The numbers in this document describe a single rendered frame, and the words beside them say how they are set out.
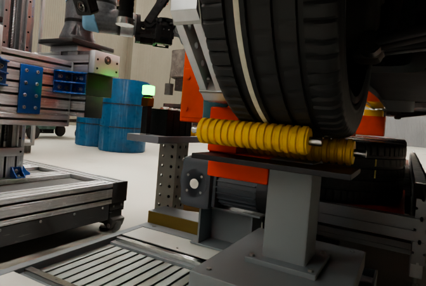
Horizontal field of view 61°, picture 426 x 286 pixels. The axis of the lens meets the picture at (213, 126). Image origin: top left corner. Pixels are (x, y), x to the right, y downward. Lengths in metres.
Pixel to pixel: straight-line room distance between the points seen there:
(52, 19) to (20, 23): 10.52
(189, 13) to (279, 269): 0.56
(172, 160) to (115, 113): 3.33
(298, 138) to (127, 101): 4.33
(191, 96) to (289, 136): 0.83
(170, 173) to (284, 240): 0.96
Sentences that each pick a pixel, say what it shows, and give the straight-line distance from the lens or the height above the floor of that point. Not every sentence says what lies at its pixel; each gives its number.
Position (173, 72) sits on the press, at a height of 1.64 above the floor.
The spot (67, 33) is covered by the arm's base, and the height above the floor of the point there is 0.85.
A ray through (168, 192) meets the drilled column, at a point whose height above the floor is 0.18.
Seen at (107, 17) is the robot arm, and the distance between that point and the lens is 1.15.
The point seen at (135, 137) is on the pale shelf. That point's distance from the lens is 1.58.
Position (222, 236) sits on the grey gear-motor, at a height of 0.10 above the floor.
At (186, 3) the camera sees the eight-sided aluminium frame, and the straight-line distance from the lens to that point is 0.72.
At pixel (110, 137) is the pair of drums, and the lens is 5.01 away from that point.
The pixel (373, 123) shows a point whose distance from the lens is 3.21.
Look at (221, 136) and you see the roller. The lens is 0.78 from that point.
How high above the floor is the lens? 0.54
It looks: 1 degrees down
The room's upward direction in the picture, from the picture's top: 5 degrees clockwise
